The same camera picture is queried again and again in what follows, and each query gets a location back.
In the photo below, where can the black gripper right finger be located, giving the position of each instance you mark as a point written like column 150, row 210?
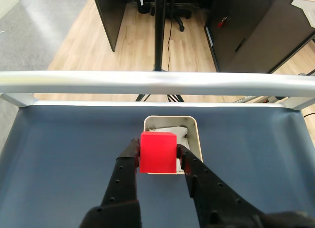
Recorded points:
column 216, row 203

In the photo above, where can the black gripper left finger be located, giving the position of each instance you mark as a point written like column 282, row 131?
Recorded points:
column 120, row 188

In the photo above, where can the red cube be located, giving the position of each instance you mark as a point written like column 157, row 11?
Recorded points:
column 157, row 151

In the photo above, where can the white square box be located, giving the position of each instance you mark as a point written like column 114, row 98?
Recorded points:
column 195, row 139

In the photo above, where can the dark blue-grey table mat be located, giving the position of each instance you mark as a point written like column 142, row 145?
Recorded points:
column 49, row 151

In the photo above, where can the black stand pole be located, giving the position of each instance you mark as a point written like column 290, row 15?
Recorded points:
column 158, row 41

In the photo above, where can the dark grey cabinet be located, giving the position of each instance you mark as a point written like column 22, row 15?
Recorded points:
column 246, row 41

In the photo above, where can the dark desk side panel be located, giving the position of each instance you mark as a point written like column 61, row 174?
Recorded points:
column 108, row 16

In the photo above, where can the red key tag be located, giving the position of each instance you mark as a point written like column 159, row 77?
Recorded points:
column 222, row 21

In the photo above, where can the black office chair base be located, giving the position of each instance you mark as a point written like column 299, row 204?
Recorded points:
column 180, row 13

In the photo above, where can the black cylindrical bin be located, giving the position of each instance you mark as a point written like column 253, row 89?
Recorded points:
column 144, row 2

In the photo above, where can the silver metal frame rail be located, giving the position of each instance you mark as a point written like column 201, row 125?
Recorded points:
column 147, row 82

